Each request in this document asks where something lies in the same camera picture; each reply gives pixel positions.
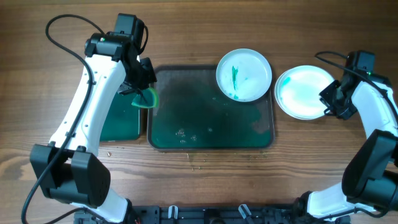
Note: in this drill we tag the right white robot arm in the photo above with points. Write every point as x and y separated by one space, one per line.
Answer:
367 186

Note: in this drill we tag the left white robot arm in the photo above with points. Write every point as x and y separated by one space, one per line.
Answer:
67 168

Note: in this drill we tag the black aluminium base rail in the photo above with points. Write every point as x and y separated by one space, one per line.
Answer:
275 214

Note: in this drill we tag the green yellow sponge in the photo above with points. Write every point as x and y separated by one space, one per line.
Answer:
148 98

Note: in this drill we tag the small green water tray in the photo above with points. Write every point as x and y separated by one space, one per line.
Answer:
123 122

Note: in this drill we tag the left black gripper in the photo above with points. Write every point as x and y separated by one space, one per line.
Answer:
148 76

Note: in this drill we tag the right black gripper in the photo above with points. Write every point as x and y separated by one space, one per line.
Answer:
340 110

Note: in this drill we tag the large dark serving tray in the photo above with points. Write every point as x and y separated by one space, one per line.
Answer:
194 115

